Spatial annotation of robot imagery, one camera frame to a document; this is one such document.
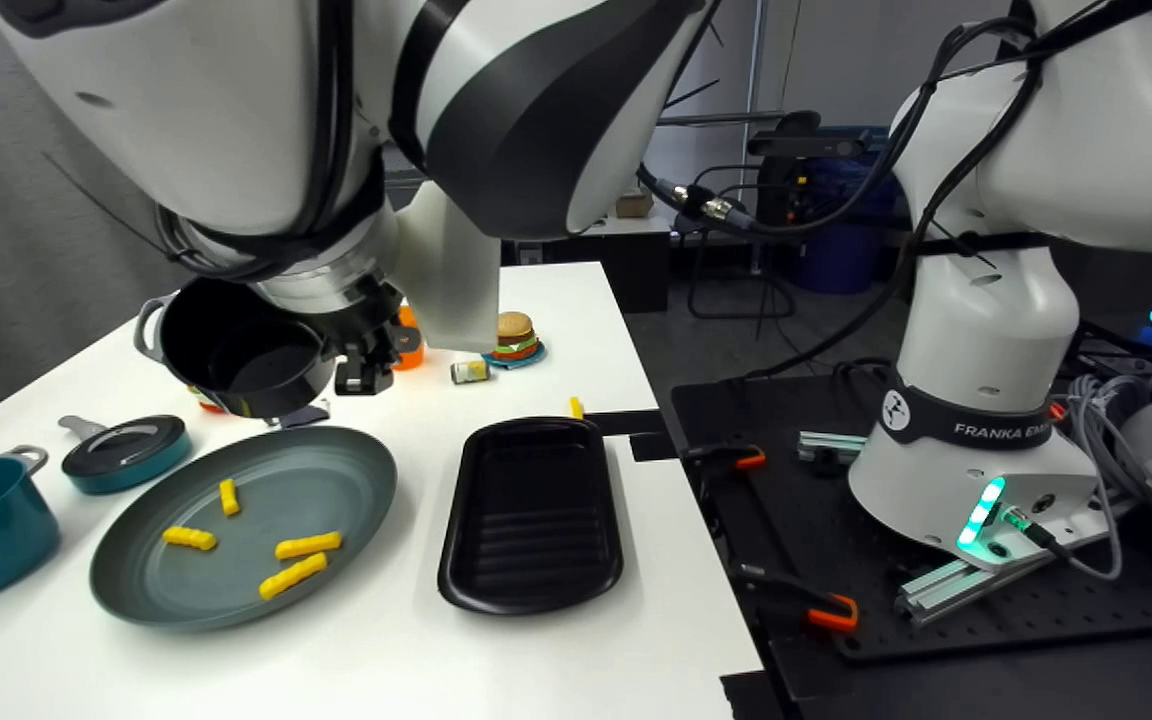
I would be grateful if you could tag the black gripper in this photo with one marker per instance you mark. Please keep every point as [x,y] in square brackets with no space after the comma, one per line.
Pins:
[364,311]

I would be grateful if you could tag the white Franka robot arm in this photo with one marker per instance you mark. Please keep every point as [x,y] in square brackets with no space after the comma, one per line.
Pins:
[203,106]

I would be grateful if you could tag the gray plate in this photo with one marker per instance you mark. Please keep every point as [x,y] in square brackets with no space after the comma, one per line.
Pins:
[336,481]

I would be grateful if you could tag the small teal plate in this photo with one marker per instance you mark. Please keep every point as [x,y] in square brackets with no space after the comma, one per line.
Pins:
[529,359]

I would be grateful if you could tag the orange plastic cup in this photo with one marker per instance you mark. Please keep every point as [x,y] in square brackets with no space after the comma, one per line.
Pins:
[408,346]

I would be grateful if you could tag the small dark clip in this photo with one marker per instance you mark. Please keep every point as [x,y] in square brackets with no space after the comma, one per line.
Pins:
[301,418]

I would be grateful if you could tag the small toy can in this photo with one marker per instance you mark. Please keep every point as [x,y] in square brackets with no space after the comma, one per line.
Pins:
[471,371]

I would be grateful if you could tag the toy burger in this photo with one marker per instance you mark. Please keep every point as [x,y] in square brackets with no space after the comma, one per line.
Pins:
[514,331]

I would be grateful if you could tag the black rectangular tray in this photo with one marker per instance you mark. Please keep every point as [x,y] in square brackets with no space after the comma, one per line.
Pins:
[537,515]

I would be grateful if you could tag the small dark grey pan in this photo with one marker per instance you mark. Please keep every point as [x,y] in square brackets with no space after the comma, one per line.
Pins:
[120,454]

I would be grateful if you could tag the black perforated base board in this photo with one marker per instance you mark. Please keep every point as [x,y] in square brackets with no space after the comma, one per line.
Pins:
[788,532]

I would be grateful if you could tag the blue bin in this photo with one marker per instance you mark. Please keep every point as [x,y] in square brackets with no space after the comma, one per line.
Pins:
[858,233]

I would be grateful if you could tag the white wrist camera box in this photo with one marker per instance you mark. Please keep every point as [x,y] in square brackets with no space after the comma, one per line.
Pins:
[450,283]

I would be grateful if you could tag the silver aluminium rail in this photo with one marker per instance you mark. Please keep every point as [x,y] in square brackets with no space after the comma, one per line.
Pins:
[961,584]

